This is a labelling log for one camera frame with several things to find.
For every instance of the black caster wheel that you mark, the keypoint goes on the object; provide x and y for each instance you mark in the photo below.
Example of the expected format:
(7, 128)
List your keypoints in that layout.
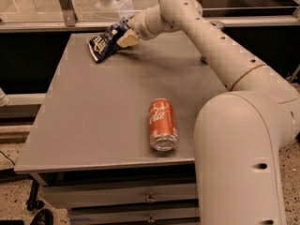
(33, 203)

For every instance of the grey drawer cabinet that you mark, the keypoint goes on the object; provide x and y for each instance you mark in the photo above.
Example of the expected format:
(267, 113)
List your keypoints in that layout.
(89, 146)

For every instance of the left metal bracket post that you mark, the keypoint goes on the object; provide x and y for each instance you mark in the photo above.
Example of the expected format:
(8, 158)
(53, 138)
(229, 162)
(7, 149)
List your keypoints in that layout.
(69, 14)

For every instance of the metal railing bar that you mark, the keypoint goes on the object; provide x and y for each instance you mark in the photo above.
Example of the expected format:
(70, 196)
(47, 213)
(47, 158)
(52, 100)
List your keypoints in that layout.
(251, 21)

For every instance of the white pedestal base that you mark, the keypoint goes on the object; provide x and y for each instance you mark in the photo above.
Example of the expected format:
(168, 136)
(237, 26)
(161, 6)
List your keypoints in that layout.
(110, 10)

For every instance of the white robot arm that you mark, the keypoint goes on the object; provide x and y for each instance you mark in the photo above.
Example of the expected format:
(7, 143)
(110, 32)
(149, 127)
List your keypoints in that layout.
(238, 134)

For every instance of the blue chip bag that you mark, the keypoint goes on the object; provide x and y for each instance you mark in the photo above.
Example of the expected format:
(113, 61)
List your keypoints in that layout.
(106, 43)

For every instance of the drawer knob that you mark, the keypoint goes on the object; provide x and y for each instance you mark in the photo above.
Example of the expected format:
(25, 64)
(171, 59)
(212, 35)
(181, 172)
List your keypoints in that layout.
(150, 198)
(150, 220)

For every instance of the lower drawer knob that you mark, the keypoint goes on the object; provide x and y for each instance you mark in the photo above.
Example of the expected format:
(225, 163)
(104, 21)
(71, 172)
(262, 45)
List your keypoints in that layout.
(150, 220)

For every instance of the top drawer knob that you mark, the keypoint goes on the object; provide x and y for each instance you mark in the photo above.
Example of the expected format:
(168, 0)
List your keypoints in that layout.
(150, 198)

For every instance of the orange coke can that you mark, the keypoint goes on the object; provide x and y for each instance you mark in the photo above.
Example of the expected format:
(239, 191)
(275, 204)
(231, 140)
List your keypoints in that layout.
(163, 135)

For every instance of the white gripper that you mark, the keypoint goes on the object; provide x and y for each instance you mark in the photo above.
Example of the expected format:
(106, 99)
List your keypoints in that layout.
(140, 24)

